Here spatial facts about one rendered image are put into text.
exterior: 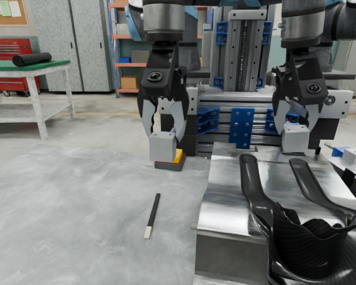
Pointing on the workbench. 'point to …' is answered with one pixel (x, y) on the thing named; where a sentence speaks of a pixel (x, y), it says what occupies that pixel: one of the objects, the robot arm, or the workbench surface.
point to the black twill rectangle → (348, 177)
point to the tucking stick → (152, 217)
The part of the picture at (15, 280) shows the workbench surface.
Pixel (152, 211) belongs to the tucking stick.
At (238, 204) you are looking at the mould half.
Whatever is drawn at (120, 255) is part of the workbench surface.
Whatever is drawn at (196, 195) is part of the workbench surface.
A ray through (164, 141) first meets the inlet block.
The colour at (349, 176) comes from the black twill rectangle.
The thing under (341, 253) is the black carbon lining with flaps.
